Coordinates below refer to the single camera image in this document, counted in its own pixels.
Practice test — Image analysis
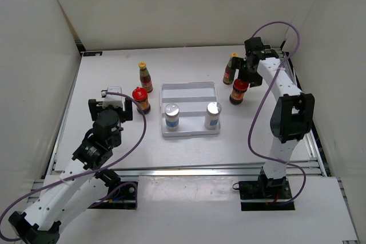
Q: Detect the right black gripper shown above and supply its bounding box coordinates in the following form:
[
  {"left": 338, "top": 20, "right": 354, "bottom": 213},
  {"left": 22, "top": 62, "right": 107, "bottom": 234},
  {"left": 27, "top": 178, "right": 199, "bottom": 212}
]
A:
[{"left": 229, "top": 57, "right": 263, "bottom": 88}]

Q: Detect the red-lid sauce jar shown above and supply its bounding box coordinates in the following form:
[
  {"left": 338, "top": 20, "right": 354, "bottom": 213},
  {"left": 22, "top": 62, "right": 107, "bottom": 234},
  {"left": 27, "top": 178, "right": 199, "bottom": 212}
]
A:
[
  {"left": 229, "top": 78, "right": 249, "bottom": 105},
  {"left": 132, "top": 87, "right": 151, "bottom": 114}
]

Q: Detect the silver-lid white shaker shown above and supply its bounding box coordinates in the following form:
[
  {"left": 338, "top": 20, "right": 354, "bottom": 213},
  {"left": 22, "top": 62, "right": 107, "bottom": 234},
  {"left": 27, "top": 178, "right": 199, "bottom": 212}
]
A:
[
  {"left": 164, "top": 103, "right": 180, "bottom": 131},
  {"left": 204, "top": 102, "right": 222, "bottom": 130}
]

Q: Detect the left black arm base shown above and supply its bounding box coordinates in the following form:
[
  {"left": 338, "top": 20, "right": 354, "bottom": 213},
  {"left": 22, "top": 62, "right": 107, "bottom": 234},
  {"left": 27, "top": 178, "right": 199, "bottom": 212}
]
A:
[{"left": 89, "top": 181, "right": 138, "bottom": 210}]

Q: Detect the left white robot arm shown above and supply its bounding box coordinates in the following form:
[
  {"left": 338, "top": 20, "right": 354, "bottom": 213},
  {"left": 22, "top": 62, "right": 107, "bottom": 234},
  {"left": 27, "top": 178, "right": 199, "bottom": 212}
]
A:
[{"left": 9, "top": 92, "right": 135, "bottom": 243}]

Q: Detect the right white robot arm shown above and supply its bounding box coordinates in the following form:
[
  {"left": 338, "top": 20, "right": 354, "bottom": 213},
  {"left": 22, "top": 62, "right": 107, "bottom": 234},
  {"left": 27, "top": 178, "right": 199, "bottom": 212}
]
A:
[{"left": 233, "top": 37, "right": 315, "bottom": 198}]

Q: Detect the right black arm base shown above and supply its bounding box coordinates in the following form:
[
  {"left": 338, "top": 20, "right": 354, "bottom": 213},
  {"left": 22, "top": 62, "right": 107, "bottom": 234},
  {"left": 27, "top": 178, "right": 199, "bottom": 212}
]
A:
[{"left": 232, "top": 181, "right": 295, "bottom": 211}]

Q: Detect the right tall yellow-cap sauce bottle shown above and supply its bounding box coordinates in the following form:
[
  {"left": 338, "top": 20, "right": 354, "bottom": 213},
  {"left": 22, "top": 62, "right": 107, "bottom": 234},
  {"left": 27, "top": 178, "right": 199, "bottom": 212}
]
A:
[{"left": 222, "top": 53, "right": 238, "bottom": 85}]

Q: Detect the tall yellow-cap sauce bottle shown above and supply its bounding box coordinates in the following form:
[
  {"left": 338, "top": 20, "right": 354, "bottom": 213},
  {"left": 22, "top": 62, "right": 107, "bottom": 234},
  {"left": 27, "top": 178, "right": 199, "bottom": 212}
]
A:
[
  {"left": 222, "top": 53, "right": 238, "bottom": 85},
  {"left": 138, "top": 62, "right": 153, "bottom": 93}
]

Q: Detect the left tall yellow-cap sauce bottle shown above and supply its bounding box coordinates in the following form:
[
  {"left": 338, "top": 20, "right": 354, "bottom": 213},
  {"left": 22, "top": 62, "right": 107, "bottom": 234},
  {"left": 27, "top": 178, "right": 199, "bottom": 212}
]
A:
[{"left": 138, "top": 62, "right": 153, "bottom": 93}]

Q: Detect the white divided organizer tray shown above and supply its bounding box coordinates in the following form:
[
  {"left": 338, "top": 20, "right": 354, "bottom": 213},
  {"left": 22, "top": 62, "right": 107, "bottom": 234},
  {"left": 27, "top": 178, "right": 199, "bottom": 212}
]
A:
[{"left": 160, "top": 82, "right": 221, "bottom": 138}]

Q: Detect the left black corner label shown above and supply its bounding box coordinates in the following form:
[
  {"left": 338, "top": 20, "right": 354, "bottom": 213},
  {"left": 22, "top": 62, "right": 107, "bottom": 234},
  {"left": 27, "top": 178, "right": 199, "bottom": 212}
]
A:
[{"left": 82, "top": 51, "right": 103, "bottom": 57}]

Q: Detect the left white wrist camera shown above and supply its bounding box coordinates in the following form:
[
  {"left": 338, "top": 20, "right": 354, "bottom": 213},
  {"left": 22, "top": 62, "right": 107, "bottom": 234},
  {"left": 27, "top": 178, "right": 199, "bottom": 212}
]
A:
[{"left": 101, "top": 86, "right": 124, "bottom": 109}]

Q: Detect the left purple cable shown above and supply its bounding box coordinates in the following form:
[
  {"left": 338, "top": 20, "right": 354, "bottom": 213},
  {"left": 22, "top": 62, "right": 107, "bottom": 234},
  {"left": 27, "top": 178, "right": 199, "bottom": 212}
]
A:
[{"left": 0, "top": 91, "right": 148, "bottom": 241}]

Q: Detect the purple cable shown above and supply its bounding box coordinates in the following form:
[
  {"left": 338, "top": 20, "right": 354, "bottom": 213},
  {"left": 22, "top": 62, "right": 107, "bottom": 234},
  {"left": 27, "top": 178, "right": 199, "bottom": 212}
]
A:
[
  {"left": 0, "top": 91, "right": 148, "bottom": 241},
  {"left": 247, "top": 21, "right": 307, "bottom": 207}
]

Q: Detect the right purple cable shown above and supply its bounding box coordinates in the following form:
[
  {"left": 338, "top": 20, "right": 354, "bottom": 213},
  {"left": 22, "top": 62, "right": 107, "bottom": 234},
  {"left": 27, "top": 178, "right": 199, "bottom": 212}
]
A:
[{"left": 247, "top": 21, "right": 307, "bottom": 207}]

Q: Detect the aluminium front rail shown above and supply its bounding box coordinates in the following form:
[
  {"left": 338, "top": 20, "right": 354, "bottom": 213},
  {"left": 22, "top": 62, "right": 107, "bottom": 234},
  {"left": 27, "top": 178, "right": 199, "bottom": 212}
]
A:
[{"left": 31, "top": 162, "right": 341, "bottom": 185}]

